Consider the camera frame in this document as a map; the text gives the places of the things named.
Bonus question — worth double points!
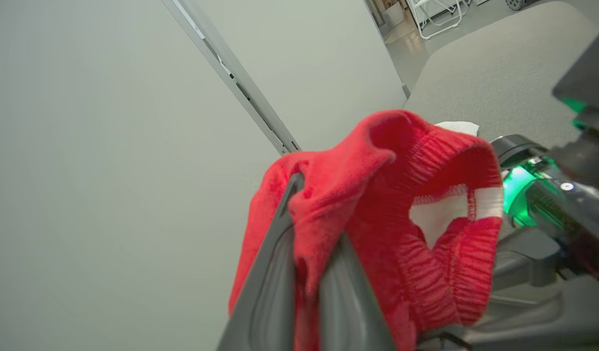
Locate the grey partition frame post with hinge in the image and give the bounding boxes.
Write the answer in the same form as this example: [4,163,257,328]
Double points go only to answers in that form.
[161,0,301,156]

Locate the white wire rack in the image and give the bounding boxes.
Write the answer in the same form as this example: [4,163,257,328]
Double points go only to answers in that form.
[406,0,472,40]

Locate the grey robot torso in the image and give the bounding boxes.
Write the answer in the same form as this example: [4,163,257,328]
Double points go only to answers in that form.
[417,228,599,351]

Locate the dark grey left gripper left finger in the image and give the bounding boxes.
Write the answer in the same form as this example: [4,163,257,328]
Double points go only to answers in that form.
[216,173,306,351]

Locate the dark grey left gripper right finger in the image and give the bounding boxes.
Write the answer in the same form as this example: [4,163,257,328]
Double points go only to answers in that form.
[319,232,398,351]

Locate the red shorts white stripes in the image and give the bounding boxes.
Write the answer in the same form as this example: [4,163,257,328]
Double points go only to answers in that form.
[228,109,504,351]

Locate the white garment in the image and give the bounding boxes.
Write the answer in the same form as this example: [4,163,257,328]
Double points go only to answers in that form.
[433,120,480,137]

